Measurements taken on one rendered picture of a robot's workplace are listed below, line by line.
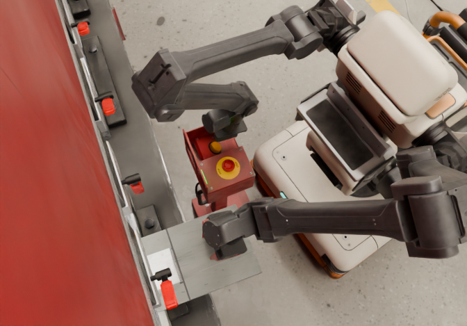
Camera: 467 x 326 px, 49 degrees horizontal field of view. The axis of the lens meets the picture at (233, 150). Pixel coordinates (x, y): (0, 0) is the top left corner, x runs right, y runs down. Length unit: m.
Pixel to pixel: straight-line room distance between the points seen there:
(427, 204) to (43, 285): 0.54
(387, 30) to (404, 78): 0.11
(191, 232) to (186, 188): 1.09
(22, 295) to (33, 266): 0.04
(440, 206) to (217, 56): 0.54
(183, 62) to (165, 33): 1.71
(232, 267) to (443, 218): 0.64
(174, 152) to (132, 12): 0.82
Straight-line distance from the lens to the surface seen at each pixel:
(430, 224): 0.75
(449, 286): 2.47
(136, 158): 1.48
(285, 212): 0.95
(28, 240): 0.32
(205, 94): 1.17
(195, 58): 1.03
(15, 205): 0.32
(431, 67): 1.08
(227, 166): 1.52
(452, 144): 1.22
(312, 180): 2.10
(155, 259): 1.27
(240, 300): 2.26
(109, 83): 1.56
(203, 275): 1.26
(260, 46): 1.12
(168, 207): 1.43
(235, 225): 1.02
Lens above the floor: 2.25
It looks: 69 degrees down
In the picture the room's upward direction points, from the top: 5 degrees clockwise
